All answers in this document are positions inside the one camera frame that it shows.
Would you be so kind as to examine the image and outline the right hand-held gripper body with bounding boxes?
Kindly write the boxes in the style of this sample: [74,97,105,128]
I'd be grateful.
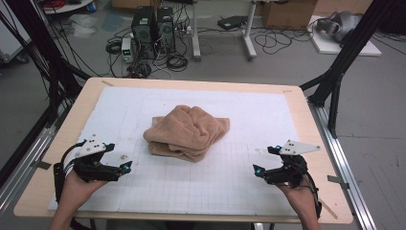
[263,139,322,188]

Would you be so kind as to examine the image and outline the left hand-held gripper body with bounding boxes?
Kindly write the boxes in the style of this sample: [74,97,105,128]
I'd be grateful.
[72,135,126,184]

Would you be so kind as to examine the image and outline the tan towel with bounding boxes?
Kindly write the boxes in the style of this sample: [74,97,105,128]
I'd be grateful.
[143,104,231,163]

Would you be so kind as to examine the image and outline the person's left hand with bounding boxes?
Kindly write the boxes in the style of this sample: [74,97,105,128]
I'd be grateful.
[58,170,109,210]

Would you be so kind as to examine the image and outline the person's right hand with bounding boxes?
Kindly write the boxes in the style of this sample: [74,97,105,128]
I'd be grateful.
[276,182,317,216]

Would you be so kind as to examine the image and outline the white grid mat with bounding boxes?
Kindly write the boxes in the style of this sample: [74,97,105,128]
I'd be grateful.
[47,85,322,219]

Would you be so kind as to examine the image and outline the grey tape piece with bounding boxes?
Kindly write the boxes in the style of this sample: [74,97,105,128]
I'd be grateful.
[327,174,350,190]
[31,160,53,171]

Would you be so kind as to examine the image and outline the tan tape strip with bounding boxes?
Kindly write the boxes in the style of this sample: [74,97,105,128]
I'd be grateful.
[317,196,339,220]

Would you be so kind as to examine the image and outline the white power supply unit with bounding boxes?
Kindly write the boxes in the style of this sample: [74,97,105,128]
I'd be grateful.
[121,36,135,64]

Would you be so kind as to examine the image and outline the white floor board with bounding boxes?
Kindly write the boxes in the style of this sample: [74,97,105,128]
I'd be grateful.
[307,14,383,58]

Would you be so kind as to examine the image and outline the large black computer tower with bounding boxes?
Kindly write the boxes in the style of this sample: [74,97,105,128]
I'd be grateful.
[130,5,158,60]

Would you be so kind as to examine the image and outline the clear plastic bag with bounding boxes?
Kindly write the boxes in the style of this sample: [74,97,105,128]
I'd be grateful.
[68,13,99,38]

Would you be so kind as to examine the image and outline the slim black computer tower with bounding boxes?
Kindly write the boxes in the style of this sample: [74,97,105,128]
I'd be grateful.
[155,6,177,54]

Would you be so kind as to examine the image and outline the black flat device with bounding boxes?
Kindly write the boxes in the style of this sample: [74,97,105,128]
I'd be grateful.
[216,14,250,32]

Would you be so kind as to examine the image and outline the large cardboard box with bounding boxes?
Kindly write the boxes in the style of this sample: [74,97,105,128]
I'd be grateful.
[261,0,319,31]

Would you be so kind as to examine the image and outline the grey robot shell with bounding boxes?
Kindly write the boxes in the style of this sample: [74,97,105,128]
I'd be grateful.
[315,11,364,43]

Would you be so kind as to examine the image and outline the white cabinet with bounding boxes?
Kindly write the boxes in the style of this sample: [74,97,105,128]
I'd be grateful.
[0,11,33,64]

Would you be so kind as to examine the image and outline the round white table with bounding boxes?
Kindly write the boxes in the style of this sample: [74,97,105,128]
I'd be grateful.
[42,0,96,15]

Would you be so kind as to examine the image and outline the flat cardboard box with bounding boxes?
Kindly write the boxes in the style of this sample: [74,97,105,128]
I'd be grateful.
[110,0,161,11]

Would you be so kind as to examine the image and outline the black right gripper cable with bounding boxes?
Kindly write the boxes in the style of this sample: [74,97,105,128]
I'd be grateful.
[304,173,323,219]

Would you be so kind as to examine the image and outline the aluminium rail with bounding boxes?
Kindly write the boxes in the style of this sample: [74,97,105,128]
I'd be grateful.
[0,103,71,219]
[306,98,379,230]

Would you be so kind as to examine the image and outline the coiled black cable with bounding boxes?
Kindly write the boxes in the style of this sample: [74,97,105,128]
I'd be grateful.
[166,53,190,73]
[104,39,124,56]

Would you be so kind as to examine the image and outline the loose black floor cables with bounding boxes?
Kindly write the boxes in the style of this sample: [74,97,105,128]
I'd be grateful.
[254,26,316,56]

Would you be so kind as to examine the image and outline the black metal frame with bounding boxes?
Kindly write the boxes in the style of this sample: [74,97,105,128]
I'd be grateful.
[0,0,92,129]
[299,0,406,140]

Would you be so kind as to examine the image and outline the white desk frame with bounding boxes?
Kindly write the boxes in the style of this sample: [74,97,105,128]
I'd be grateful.
[191,0,259,62]

